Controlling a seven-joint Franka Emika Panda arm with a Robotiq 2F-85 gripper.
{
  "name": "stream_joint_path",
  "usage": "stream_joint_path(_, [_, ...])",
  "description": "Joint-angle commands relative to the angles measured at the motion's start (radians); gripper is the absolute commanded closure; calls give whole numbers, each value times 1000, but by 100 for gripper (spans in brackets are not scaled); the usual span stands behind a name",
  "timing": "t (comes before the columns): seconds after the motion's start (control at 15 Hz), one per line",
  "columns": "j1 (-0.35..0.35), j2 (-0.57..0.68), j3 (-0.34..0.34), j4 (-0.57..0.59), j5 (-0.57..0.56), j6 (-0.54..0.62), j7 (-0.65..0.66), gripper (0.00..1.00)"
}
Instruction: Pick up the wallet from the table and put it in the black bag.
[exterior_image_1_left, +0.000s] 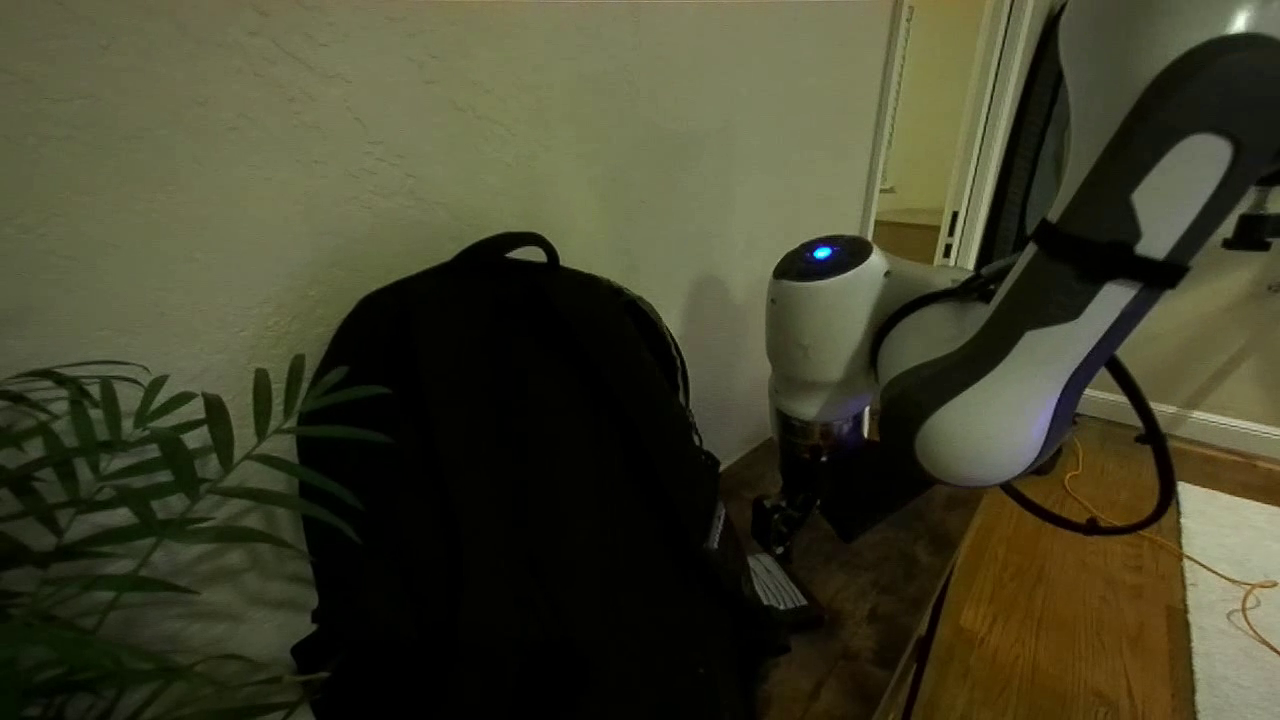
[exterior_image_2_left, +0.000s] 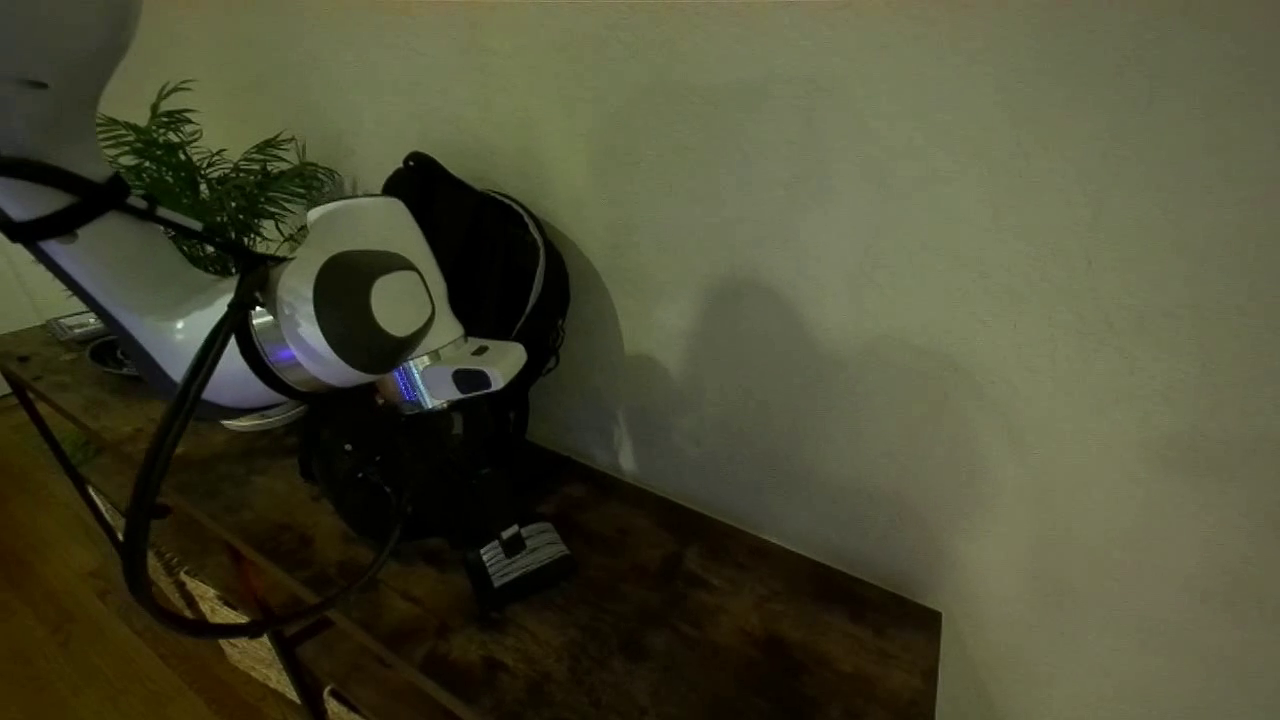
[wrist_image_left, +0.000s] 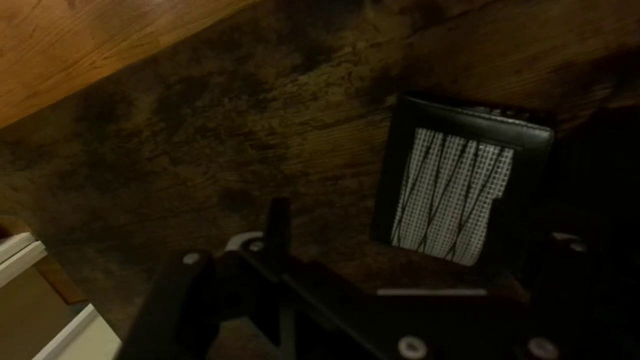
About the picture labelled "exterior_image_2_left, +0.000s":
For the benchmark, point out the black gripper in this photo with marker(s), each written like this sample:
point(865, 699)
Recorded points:
point(401, 460)

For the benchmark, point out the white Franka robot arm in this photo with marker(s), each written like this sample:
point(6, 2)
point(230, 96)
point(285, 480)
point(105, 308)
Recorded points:
point(332, 292)

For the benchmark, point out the black backpack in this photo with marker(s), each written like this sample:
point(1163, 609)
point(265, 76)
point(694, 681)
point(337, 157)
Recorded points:
point(502, 266)

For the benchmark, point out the green potted palm plant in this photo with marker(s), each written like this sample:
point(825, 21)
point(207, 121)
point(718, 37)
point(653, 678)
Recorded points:
point(225, 186)

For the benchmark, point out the black metal table frame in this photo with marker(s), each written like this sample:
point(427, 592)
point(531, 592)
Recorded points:
point(64, 466)

